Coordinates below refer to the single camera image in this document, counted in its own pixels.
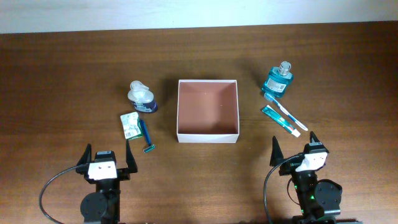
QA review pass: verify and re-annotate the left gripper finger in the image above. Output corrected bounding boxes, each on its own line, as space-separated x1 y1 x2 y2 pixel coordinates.
77 144 92 166
126 139 138 173

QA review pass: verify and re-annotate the clear cap deodorant bottle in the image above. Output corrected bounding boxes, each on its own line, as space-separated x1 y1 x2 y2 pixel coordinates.
127 80 158 113

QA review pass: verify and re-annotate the blue mouthwash bottle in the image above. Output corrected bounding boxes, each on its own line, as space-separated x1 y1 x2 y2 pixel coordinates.
261 61 294 98

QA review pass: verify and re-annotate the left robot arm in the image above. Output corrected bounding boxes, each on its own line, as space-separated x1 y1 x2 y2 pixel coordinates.
76 141 137 223

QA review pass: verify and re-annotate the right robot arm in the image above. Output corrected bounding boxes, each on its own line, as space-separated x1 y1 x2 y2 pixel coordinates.
263 131 360 224

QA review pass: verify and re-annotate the blue disposable razor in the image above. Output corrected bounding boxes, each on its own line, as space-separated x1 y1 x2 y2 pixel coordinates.
139 119 155 153

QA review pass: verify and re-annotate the green white packet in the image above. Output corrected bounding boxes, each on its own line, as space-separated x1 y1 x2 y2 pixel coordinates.
120 112 143 140

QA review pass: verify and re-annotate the green toothpaste tube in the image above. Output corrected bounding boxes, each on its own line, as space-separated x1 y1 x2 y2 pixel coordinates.
262 105 300 138

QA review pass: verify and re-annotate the blue white toothbrush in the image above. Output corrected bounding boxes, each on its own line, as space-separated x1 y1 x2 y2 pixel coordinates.
264 93 308 131

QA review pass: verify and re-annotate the white cardboard box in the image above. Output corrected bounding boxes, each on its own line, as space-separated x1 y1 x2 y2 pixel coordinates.
176 80 240 143

